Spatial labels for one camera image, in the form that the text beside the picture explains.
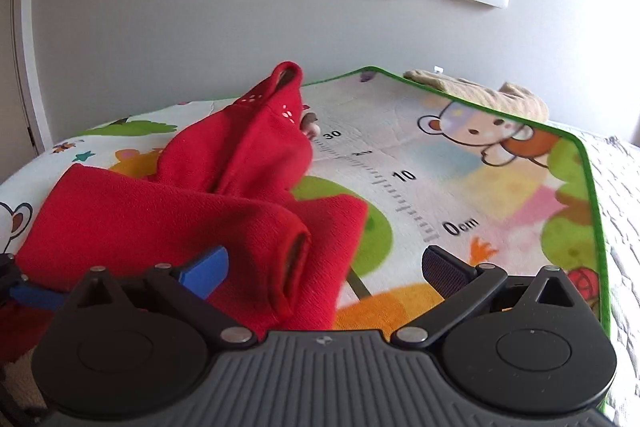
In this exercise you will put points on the colourful cartoon play mat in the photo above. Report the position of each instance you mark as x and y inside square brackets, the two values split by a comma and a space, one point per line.
[432, 170]

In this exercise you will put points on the white quilted mattress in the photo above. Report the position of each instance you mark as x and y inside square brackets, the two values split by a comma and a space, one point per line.
[615, 170]

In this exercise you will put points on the white door frame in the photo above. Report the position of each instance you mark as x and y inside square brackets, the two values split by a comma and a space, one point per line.
[27, 73]

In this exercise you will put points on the red fleece garment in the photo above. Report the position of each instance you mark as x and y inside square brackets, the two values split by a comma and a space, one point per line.
[225, 181]

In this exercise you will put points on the beige folded cloth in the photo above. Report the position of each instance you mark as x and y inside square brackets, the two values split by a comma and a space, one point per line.
[510, 98]

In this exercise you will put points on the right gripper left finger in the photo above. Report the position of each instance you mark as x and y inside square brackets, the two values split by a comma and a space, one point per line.
[183, 291]

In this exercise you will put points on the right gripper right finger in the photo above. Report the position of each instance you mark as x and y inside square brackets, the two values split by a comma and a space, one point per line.
[465, 291]

